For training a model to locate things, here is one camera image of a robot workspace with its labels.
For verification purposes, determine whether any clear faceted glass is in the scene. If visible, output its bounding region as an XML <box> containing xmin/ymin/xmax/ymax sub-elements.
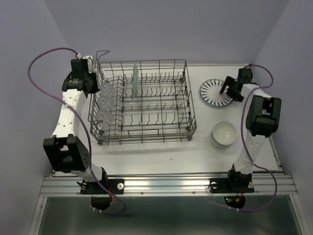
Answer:
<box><xmin>95</xmin><ymin>110</ymin><xmax>113</xmax><ymax>127</ymax></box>
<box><xmin>96</xmin><ymin>95</ymin><xmax>115</xmax><ymax>111</ymax></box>
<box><xmin>100</xmin><ymin>82</ymin><xmax>116</xmax><ymax>97</ymax></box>

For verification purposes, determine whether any white blue striped plate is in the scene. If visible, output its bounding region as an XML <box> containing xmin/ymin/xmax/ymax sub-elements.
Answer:
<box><xmin>199</xmin><ymin>79</ymin><xmax>233</xmax><ymax>108</ymax></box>

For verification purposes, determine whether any teal floral plate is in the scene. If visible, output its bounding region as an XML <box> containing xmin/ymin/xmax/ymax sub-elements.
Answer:
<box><xmin>131</xmin><ymin>64</ymin><xmax>139</xmax><ymax>100</ymax></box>

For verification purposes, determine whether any grey wire dish rack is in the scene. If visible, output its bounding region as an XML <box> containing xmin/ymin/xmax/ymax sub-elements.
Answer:
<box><xmin>88</xmin><ymin>50</ymin><xmax>197</xmax><ymax>144</ymax></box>

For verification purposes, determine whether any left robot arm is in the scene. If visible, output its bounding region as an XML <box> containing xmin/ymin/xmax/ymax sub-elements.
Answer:
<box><xmin>43</xmin><ymin>56</ymin><xmax>109</xmax><ymax>193</ymax></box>

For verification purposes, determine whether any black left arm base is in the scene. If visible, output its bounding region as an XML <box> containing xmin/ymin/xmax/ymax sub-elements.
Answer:
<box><xmin>76</xmin><ymin>169</ymin><xmax>126</xmax><ymax>215</ymax></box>

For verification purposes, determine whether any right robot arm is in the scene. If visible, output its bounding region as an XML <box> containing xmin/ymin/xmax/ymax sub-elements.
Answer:
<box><xmin>218</xmin><ymin>64</ymin><xmax>282</xmax><ymax>192</ymax></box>

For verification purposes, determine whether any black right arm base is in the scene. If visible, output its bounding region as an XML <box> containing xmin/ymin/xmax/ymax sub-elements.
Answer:
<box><xmin>208</xmin><ymin>166</ymin><xmax>255</xmax><ymax>210</ymax></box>

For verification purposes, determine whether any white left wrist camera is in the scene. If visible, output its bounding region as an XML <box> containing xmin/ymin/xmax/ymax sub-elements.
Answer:
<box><xmin>75</xmin><ymin>53</ymin><xmax>95</xmax><ymax>73</ymax></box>

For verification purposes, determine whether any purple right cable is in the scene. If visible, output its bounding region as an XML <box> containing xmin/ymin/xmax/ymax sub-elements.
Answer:
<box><xmin>207</xmin><ymin>64</ymin><xmax>278</xmax><ymax>212</ymax></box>

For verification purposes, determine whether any purple cable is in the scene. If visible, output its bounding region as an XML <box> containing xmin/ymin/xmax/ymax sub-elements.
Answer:
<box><xmin>27</xmin><ymin>47</ymin><xmax>127</xmax><ymax>215</ymax></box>
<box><xmin>207</xmin><ymin>64</ymin><xmax>278</xmax><ymax>212</ymax></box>

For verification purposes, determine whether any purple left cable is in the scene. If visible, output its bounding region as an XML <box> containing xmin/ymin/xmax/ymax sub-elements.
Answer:
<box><xmin>27</xmin><ymin>47</ymin><xmax>127</xmax><ymax>215</ymax></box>

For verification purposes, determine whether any aluminium mounting rail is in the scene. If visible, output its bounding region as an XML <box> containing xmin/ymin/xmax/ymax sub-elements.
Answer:
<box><xmin>40</xmin><ymin>172</ymin><xmax>298</xmax><ymax>197</ymax></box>

